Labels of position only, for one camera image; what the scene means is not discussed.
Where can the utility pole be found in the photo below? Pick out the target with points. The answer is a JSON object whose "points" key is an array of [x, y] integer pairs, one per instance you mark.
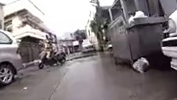
{"points": [[97, 0]]}

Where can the wet grey concrete road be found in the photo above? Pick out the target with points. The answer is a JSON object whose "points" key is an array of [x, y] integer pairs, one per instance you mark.
{"points": [[92, 89]]}

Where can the person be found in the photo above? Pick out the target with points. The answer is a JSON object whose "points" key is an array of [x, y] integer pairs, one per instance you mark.
{"points": [[47, 47]]}

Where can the white rubbish bag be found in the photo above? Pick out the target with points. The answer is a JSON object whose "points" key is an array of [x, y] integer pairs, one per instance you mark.
{"points": [[137, 15]]}

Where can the dark motor scooter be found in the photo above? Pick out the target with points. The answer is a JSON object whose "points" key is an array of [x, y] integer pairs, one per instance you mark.
{"points": [[53, 59]]}

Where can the white car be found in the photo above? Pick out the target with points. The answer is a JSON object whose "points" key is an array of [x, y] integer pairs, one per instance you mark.
{"points": [[87, 46]]}

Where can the green bushes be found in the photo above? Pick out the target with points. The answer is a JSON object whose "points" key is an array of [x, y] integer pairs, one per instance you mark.
{"points": [[96, 31]]}

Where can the pale building with balconies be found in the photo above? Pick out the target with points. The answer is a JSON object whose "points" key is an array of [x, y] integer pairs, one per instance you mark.
{"points": [[25, 25]]}

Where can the pale rubbish bag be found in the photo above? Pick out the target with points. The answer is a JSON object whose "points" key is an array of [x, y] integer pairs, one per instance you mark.
{"points": [[141, 65]]}

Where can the dark tree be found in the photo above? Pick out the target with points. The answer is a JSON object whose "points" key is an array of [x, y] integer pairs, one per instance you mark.
{"points": [[79, 35]]}

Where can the dark metal dumpster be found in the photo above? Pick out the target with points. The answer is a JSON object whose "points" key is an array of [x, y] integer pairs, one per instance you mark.
{"points": [[139, 40]]}

